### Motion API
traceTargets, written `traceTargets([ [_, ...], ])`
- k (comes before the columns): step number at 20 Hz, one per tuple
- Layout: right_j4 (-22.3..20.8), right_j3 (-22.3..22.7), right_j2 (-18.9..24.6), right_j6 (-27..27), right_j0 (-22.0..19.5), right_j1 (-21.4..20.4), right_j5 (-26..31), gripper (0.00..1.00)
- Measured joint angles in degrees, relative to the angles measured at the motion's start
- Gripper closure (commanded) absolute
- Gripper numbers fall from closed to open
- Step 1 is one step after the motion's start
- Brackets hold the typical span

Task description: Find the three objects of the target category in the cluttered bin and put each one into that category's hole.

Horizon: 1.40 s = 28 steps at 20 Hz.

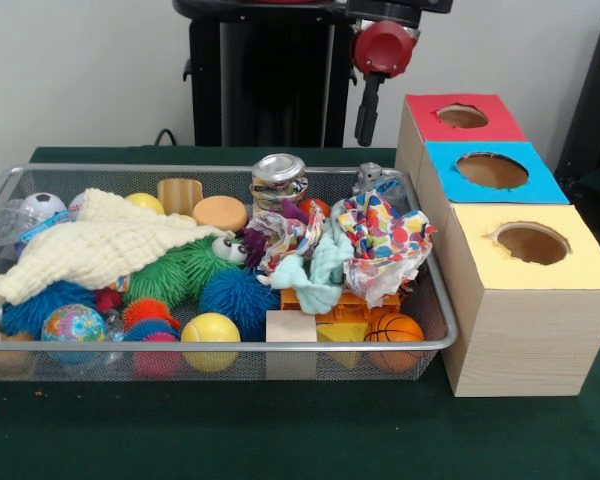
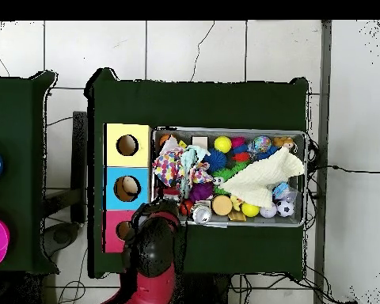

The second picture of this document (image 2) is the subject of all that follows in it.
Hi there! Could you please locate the cream knitted cloth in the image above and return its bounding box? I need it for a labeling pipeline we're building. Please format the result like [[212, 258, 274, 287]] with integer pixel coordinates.
[[220, 146, 306, 209]]

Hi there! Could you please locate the light teal cloth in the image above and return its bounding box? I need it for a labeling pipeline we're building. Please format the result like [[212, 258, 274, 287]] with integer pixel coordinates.
[[178, 144, 211, 200]]

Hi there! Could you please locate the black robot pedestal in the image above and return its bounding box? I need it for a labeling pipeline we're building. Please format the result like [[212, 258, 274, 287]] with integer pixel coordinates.
[[177, 273, 232, 304]]

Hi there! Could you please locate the black stand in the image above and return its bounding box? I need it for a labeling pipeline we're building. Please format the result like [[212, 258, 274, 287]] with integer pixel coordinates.
[[42, 110, 89, 257]]

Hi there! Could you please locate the yellow ball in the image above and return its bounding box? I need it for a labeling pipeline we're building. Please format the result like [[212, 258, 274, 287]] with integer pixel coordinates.
[[213, 135, 233, 154]]

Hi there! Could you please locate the colourful spotted cloth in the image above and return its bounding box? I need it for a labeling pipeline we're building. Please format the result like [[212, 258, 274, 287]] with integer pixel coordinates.
[[151, 146, 186, 188]]

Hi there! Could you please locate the crushed silver metal can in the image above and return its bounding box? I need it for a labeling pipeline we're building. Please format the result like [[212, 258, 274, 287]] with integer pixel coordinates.
[[191, 203, 213, 225]]

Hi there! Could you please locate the shallow clear mesh bin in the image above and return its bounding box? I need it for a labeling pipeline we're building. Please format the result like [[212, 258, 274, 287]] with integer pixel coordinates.
[[150, 126, 309, 228]]

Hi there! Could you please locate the black floor cable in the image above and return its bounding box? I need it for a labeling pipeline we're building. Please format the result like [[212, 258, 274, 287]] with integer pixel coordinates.
[[306, 163, 380, 174]]

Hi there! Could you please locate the blue spiky ball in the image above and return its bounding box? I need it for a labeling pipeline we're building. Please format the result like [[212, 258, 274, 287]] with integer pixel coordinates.
[[257, 145, 279, 160], [203, 148, 228, 173]]

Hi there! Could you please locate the wooden box with three holes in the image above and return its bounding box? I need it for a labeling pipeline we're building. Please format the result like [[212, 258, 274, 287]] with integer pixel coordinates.
[[102, 123, 153, 253]]

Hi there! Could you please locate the dark green table cloth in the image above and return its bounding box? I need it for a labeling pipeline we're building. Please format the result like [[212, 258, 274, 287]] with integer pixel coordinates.
[[0, 70, 60, 276], [84, 66, 310, 279]]

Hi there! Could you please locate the globe print ball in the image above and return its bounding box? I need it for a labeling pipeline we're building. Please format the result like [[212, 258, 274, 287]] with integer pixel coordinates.
[[252, 135, 272, 154]]

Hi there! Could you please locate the black and white soccer ball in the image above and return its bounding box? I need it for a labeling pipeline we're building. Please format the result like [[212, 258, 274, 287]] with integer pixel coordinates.
[[275, 199, 295, 219]]

